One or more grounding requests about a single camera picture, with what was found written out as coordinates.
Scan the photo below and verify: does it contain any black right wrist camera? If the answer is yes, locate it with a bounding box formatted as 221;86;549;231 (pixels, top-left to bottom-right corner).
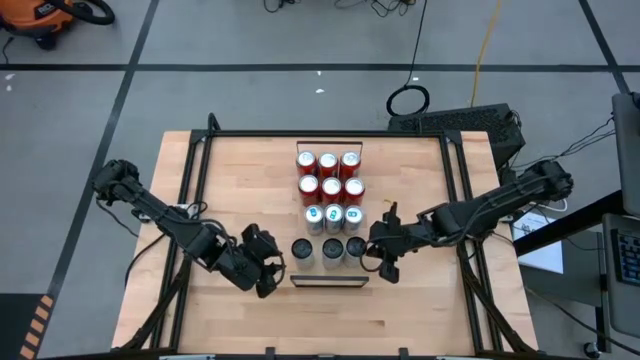
378;258;401;285

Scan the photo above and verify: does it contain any white tall Celsius can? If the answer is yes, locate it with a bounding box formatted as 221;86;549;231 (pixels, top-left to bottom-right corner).
344;236;369;269
291;238;316;272
321;238;346;272

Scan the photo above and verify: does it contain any black vacuum hose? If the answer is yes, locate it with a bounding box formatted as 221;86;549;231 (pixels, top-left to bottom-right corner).
49;0;116;26

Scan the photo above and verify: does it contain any black floor cable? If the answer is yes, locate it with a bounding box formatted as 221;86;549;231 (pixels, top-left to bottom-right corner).
334;0;419;19
262;0;301;14

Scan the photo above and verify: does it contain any black hanging cable with coil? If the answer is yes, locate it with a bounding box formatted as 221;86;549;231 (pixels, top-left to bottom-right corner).
384;0;432;119

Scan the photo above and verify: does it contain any black keyboard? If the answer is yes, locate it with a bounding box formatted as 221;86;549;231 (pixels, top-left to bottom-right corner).
610;228;640;287

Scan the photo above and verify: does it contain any black orange striped floor mat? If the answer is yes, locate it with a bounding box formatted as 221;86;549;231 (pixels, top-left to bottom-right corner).
0;292;55;360

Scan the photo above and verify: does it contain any grey monitor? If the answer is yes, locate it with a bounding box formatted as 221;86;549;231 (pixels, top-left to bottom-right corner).
611;91;640;204

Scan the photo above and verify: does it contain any yellow hanging cable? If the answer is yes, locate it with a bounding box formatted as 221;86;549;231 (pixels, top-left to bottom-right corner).
469;0;504;109

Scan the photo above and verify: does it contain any orange shop vacuum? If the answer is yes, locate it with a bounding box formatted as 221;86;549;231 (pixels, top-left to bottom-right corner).
0;0;76;51

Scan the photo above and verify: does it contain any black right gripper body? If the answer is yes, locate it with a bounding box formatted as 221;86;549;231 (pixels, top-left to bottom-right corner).
366;219;426;261

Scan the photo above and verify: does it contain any red soda can blue logo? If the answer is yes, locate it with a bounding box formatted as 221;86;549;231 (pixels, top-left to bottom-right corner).
339;150;362;179
317;151;340;177
295;149;319;177

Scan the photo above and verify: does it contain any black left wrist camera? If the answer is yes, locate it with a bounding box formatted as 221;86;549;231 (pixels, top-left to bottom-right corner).
241;223;281;261

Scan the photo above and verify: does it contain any black aluminium table frame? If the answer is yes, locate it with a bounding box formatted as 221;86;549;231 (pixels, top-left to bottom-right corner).
112;112;539;360

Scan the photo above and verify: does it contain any silver blue slim can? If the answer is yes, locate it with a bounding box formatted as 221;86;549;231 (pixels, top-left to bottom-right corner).
342;204;365;236
323;203;346;236
303;204;326;236

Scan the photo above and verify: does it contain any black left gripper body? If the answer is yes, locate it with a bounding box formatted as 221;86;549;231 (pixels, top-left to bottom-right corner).
214;244;279;294

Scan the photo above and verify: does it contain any white paper sheet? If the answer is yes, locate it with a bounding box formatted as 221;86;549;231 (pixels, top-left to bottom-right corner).
514;212;565;275

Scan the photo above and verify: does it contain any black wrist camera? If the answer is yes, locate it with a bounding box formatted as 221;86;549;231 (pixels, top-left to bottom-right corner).
378;258;401;285
241;223;281;261

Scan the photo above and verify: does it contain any black desk beam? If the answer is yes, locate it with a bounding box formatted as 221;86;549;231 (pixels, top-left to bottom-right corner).
513;189;640;257

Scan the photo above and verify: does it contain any wooden shelf with black frames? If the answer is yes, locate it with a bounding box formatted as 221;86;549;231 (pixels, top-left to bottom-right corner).
289;140;371;290

